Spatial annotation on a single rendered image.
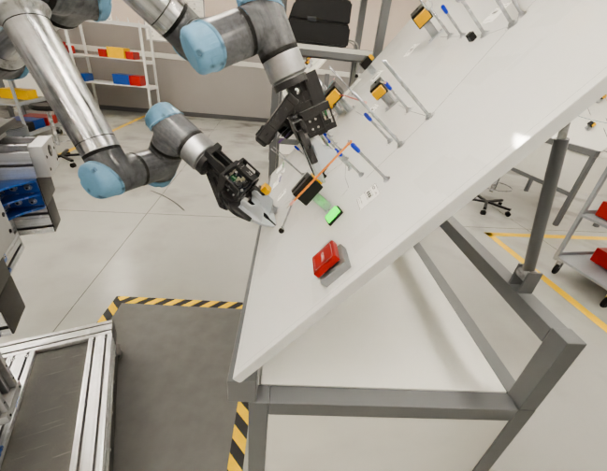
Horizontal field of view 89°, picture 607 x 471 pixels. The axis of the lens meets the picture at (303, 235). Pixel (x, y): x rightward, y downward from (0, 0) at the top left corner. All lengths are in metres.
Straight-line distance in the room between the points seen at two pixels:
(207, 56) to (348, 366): 0.67
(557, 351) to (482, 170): 0.42
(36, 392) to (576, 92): 1.73
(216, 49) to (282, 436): 0.77
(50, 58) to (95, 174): 0.21
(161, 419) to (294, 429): 0.96
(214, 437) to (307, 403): 0.92
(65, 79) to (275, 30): 0.40
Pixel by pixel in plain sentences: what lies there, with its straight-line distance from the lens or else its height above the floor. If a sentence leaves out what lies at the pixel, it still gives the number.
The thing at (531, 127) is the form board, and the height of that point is 1.35.
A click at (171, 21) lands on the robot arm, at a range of 0.71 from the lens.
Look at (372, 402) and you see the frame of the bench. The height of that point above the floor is 0.80.
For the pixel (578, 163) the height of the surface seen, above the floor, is 0.71.
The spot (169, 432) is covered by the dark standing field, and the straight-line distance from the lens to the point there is 1.62.
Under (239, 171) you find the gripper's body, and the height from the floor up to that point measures 1.17.
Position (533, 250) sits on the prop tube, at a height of 1.10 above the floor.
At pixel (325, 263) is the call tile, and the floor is 1.12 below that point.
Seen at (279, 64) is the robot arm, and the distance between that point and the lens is 0.64.
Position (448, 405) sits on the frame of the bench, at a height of 0.80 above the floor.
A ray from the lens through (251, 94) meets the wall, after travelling 8.10.
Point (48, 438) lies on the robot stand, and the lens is 1.51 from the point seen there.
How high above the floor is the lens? 1.39
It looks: 29 degrees down
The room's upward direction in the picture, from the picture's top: 6 degrees clockwise
